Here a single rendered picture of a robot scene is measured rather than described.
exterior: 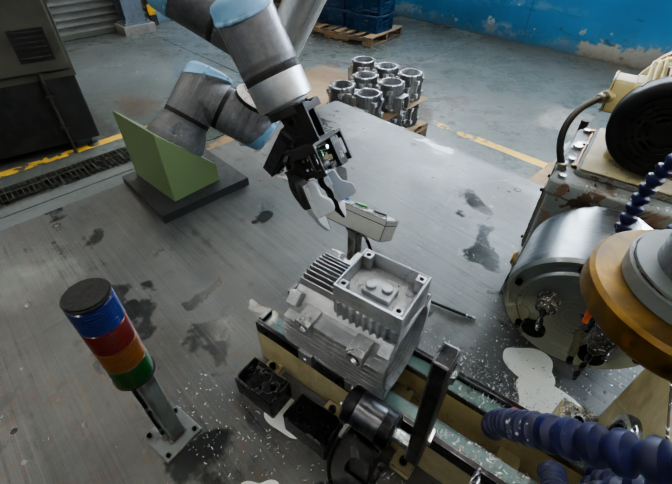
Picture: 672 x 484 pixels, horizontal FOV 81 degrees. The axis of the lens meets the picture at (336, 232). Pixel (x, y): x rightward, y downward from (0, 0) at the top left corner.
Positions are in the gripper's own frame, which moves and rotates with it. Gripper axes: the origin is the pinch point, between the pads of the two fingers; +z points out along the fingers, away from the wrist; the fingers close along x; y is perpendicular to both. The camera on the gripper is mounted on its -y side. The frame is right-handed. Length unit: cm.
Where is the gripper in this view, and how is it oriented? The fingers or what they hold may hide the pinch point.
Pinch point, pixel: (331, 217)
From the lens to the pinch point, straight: 70.4
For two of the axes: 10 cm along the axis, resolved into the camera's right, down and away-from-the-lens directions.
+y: 7.0, -0.5, -7.1
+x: 5.8, -5.3, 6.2
